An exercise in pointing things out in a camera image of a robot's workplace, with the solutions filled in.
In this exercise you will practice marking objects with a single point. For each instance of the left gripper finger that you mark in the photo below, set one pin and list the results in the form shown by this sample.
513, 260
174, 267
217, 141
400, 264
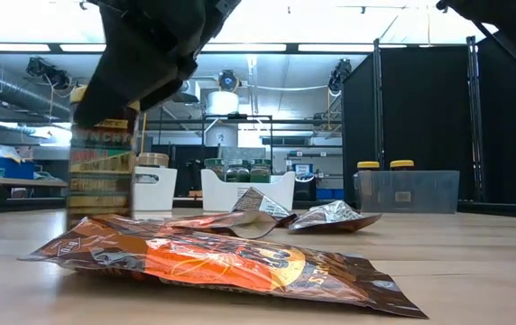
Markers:
113, 95
163, 95

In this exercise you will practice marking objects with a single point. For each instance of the orange brown seasoning packet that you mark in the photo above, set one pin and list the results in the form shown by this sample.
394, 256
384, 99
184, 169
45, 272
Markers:
231, 223
217, 266

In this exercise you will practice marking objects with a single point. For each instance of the white cylinder tank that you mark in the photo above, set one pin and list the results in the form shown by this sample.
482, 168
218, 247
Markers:
222, 104

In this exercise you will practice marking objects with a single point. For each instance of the black round ceiling device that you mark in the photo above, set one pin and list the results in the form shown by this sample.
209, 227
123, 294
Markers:
228, 81

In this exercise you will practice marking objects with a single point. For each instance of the white plastic bin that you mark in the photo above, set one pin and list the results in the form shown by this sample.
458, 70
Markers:
240, 196
154, 192

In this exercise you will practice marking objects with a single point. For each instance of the blue storage bin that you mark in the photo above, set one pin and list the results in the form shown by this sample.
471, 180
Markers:
12, 169

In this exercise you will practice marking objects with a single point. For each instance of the long ceiling light fixture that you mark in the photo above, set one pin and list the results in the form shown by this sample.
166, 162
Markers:
330, 47

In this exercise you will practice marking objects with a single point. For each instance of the smoky transparent plastic bin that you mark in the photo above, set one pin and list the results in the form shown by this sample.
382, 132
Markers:
407, 192

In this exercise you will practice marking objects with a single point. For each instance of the black partition curtain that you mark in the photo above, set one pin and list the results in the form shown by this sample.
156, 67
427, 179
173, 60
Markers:
425, 122

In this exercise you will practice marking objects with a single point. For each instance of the large grey ceiling duct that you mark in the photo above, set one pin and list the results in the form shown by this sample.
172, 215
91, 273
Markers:
10, 88

